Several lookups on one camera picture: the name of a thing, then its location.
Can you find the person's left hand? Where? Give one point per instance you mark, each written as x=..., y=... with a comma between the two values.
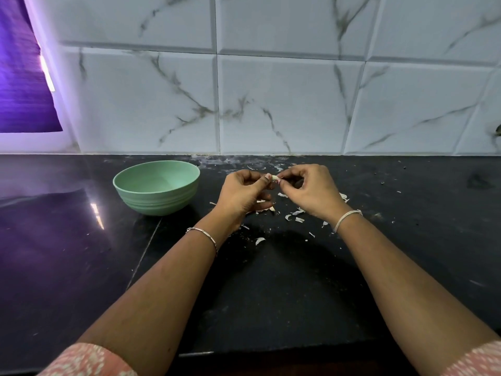
x=243, y=195

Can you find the person's right hand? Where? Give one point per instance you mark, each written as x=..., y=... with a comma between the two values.
x=317, y=192

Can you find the white garlic bulb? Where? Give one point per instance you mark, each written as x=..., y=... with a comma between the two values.
x=273, y=177

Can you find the mint green bowl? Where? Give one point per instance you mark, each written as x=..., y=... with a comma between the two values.
x=156, y=187

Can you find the person's right forearm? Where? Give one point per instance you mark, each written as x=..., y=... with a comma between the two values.
x=419, y=297

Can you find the person's left forearm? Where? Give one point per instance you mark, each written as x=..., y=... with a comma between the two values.
x=149, y=305

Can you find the small fallen garlic piece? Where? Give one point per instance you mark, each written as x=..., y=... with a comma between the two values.
x=260, y=241

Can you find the pink patterned left sleeve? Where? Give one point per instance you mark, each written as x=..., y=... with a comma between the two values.
x=86, y=361

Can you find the pink patterned sleeve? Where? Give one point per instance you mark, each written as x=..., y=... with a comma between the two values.
x=86, y=361
x=474, y=359

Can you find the pink patterned right sleeve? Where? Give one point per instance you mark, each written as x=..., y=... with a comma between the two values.
x=474, y=359

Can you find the bright window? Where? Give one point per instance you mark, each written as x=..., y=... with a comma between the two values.
x=47, y=74

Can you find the purple cloth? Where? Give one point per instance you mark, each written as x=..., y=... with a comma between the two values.
x=23, y=62

